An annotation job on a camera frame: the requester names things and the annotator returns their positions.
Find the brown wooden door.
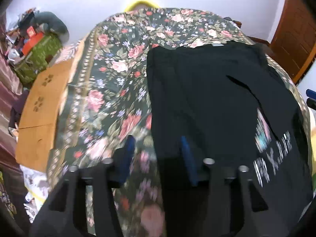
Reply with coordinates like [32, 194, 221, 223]
[270, 0, 315, 84]

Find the floral green bed cover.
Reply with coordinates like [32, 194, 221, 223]
[47, 8, 312, 236]

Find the printed papers stack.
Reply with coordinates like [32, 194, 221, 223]
[20, 165, 50, 224]

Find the yellow headboard cushion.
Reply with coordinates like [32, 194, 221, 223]
[124, 0, 159, 12]

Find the wooden lap desk board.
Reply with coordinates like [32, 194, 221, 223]
[16, 59, 73, 172]

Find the green storage bag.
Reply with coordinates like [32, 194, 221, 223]
[13, 33, 62, 86]

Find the dark clothes pile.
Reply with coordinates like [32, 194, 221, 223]
[8, 89, 29, 131]

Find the striped maroon curtain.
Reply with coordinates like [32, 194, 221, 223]
[1, 18, 23, 171]

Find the black elephant print t-shirt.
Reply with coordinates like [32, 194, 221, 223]
[147, 42, 313, 236]

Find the orange box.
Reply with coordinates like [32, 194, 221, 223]
[22, 32, 44, 55]

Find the grey plush toy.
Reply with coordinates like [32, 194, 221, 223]
[31, 12, 70, 43]

